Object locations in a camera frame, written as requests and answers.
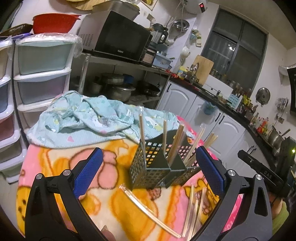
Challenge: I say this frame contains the chopsticks pair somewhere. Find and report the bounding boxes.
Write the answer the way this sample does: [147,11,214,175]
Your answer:
[162,119,167,156]
[119,184,182,238]
[183,123,218,167]
[182,185,207,240]
[138,106,145,154]

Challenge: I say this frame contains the green sleeve right forearm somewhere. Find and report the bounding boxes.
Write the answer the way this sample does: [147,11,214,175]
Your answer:
[272,202,289,235]

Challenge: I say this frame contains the white kitchen cabinets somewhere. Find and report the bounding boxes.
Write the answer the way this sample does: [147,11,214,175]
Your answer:
[157,78,275,176]

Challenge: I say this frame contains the right hand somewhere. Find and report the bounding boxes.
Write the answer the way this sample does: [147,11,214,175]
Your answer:
[268,192,283,219]

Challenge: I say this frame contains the wrapped chopsticks pair on blanket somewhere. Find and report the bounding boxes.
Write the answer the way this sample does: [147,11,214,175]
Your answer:
[119,184,182,238]

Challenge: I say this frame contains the light blue patterned blanket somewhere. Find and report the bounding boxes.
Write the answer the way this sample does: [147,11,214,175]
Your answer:
[27,91,181,149]

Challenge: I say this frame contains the green perforated utensil basket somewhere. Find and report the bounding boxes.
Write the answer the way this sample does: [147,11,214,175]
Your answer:
[129,130,201,189]

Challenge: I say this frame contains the steel cooking pot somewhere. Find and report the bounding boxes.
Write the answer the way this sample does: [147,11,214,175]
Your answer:
[107,85,135,102]

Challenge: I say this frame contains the rectangular wooden cutting board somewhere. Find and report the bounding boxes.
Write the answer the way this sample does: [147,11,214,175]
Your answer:
[193,55,214,86]

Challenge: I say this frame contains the pastel plastic drawer unit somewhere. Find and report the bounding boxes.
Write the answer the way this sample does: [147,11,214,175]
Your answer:
[1,33,82,184]

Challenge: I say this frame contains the metal shelf rack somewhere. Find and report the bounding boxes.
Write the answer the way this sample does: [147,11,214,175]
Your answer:
[69,52,171,109]

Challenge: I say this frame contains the black microwave oven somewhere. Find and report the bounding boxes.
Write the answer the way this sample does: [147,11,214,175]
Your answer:
[78,11,151,61]

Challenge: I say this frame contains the red plastic basin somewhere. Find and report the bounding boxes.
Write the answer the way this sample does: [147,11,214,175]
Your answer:
[33,13,80,34]

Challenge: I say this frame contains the black blender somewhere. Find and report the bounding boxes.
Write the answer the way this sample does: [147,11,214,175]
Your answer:
[148,23,168,52]

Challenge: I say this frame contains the white water heater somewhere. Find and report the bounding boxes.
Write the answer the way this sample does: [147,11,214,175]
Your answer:
[181,0,208,15]

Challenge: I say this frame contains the round wooden cutting board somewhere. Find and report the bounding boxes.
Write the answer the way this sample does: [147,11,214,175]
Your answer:
[67,0,108,11]

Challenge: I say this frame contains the window with dark frame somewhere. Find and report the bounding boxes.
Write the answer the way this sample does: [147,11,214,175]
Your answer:
[202,9,267,91]

